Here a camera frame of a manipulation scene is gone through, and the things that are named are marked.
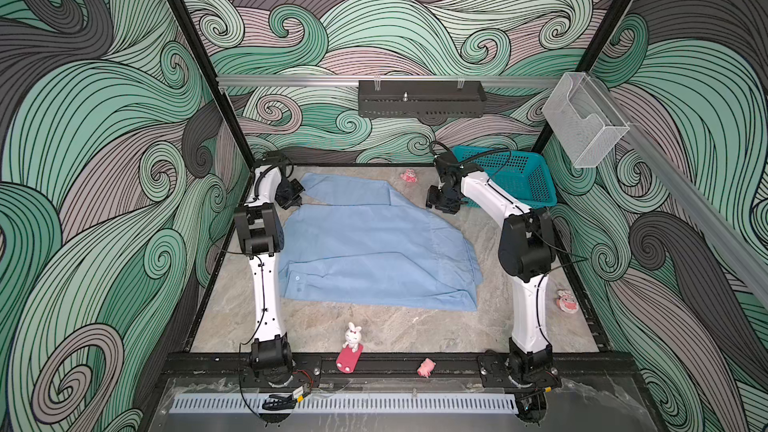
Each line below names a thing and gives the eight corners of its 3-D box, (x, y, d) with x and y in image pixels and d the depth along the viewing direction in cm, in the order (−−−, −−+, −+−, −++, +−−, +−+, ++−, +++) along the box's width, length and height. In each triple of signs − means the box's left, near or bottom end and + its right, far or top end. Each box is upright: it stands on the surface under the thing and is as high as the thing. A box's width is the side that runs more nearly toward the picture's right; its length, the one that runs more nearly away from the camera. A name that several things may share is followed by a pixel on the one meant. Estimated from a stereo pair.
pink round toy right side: (558, 313, 84) (564, 309, 82) (550, 294, 88) (556, 289, 85) (574, 313, 84) (581, 309, 82) (566, 294, 88) (572, 289, 85)
